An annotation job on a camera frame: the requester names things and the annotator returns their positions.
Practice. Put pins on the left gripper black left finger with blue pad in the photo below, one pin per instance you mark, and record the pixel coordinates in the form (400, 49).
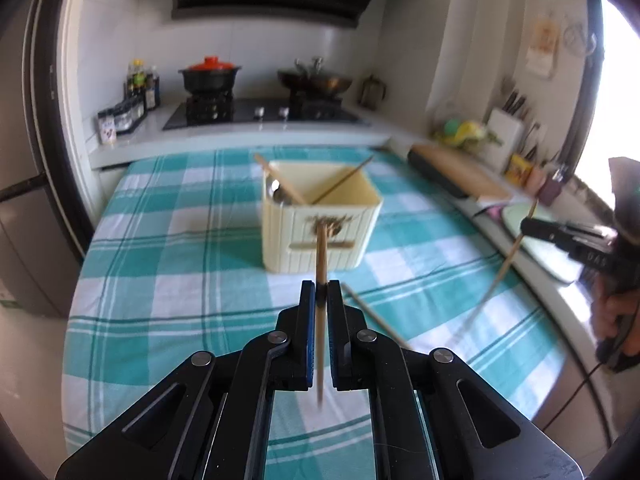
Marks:
(210, 417)

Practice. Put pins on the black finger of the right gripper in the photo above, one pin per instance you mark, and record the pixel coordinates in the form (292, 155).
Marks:
(567, 235)

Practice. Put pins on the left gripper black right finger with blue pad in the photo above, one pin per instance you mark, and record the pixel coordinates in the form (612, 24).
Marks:
(432, 416)

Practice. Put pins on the wooden chopstick gripped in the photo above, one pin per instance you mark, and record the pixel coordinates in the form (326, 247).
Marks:
(321, 279)

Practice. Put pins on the silver metal spoon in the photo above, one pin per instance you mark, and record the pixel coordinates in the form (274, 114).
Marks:
(276, 193)

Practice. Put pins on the person's right hand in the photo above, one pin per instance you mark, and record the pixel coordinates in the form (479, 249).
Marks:
(606, 308)

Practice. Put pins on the yellow snack packet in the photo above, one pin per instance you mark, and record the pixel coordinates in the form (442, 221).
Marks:
(518, 170)

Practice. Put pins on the white knife block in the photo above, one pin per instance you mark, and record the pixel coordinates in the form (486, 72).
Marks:
(509, 131)

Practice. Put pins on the wooden cutting board black edge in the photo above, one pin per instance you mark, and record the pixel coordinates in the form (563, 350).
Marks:
(457, 173)

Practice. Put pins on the plastic bag with fruit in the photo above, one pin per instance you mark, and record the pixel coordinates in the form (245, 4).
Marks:
(454, 128)

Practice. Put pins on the teal white checkered tablecloth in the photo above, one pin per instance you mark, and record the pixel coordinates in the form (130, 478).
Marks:
(176, 267)

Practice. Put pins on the cream utensil holder box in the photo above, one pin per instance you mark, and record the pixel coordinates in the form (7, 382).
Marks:
(313, 207)

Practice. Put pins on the silver refrigerator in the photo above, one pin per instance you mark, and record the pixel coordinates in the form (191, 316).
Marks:
(44, 226)

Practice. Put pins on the glass french press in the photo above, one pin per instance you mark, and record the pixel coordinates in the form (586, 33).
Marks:
(372, 92)

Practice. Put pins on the black gas stove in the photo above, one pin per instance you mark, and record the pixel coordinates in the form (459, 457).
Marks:
(200, 112)

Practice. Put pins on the black wok with lid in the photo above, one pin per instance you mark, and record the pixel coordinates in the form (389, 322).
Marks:
(313, 82)

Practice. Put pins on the spice jar rack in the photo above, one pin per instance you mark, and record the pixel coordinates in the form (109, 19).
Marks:
(120, 119)

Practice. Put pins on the black pot orange lid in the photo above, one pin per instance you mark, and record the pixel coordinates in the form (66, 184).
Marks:
(210, 77)

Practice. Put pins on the sauce bottles group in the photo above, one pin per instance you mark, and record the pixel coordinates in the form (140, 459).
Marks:
(143, 82)

